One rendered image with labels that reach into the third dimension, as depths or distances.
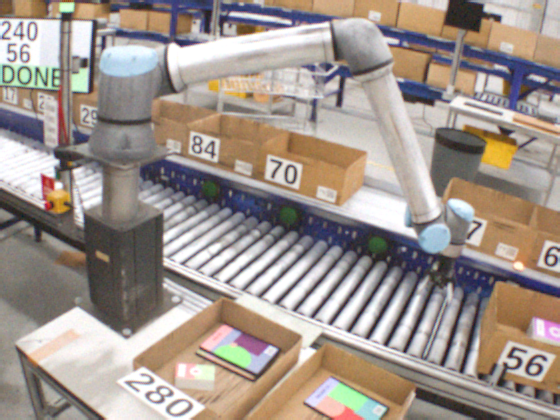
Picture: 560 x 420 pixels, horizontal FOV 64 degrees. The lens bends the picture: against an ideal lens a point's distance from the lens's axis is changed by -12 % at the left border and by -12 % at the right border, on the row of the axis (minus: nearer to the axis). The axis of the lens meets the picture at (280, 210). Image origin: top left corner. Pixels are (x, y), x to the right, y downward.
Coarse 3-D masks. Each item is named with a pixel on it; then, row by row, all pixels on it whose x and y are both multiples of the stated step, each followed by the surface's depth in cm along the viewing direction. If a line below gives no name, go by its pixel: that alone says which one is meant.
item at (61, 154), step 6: (60, 144) 179; (66, 144) 179; (54, 150) 177; (60, 150) 176; (66, 150) 174; (54, 156) 178; (60, 156) 176; (66, 156) 175; (72, 156) 174; (78, 156) 177; (60, 162) 180; (66, 162) 179; (60, 168) 182; (66, 168) 180
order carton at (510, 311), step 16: (496, 288) 155; (512, 288) 158; (496, 304) 162; (512, 304) 160; (528, 304) 158; (544, 304) 155; (496, 320) 139; (512, 320) 162; (528, 320) 160; (544, 320) 157; (480, 336) 157; (496, 336) 136; (512, 336) 134; (480, 352) 147; (496, 352) 137; (480, 368) 141; (528, 384) 137; (544, 384) 135
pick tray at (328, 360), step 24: (312, 360) 130; (336, 360) 134; (360, 360) 130; (288, 384) 122; (312, 384) 131; (360, 384) 132; (384, 384) 128; (408, 384) 123; (264, 408) 114; (288, 408) 122
